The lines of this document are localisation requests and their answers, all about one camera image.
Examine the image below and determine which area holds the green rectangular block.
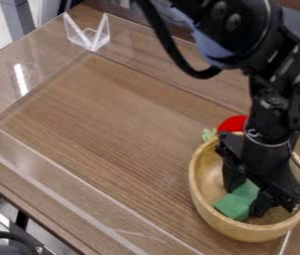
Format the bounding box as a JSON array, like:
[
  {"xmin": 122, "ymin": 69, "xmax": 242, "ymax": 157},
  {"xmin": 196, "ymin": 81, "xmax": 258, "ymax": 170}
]
[{"xmin": 212, "ymin": 180, "xmax": 258, "ymax": 222}]

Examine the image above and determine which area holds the black equipment at bottom left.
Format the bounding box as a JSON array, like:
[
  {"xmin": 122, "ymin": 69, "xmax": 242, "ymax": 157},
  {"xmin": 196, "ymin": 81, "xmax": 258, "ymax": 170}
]
[{"xmin": 0, "ymin": 211, "xmax": 55, "ymax": 255}]

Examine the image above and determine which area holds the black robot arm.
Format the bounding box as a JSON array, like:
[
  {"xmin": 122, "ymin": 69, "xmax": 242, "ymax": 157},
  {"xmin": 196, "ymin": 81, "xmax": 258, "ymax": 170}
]
[{"xmin": 171, "ymin": 0, "xmax": 300, "ymax": 217}]

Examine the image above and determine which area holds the clear acrylic enclosure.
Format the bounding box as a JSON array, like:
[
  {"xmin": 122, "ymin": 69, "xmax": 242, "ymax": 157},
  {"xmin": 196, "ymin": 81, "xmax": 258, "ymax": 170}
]
[{"xmin": 0, "ymin": 18, "xmax": 300, "ymax": 255}]

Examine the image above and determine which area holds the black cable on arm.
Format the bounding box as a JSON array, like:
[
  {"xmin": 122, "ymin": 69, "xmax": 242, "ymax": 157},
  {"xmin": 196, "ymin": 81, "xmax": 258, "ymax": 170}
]
[{"xmin": 135, "ymin": 0, "xmax": 300, "ymax": 171}]

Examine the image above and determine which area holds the light wooden bowl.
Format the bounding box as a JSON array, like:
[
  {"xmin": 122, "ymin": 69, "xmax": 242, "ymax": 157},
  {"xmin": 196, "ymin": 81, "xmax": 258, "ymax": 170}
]
[{"xmin": 187, "ymin": 137, "xmax": 300, "ymax": 243}]

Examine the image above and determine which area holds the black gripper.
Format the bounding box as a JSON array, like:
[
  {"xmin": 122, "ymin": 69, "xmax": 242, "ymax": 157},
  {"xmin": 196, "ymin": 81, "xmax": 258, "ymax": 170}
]
[{"xmin": 214, "ymin": 131, "xmax": 300, "ymax": 217}]

